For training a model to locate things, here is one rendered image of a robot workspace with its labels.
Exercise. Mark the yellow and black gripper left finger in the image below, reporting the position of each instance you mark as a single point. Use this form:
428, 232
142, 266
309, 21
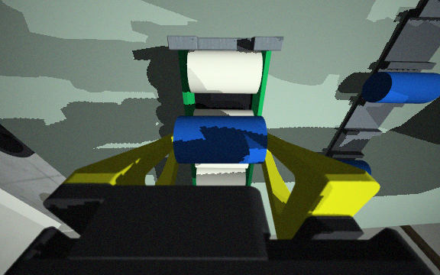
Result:
131, 167

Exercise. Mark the grey cylinder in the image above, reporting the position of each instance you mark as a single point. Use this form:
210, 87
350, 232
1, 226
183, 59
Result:
220, 177

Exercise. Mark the blue cylinder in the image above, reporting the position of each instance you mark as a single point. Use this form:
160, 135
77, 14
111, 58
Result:
400, 87
220, 139
358, 163

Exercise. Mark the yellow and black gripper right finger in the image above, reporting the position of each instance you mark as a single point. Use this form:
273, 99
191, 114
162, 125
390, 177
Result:
324, 186

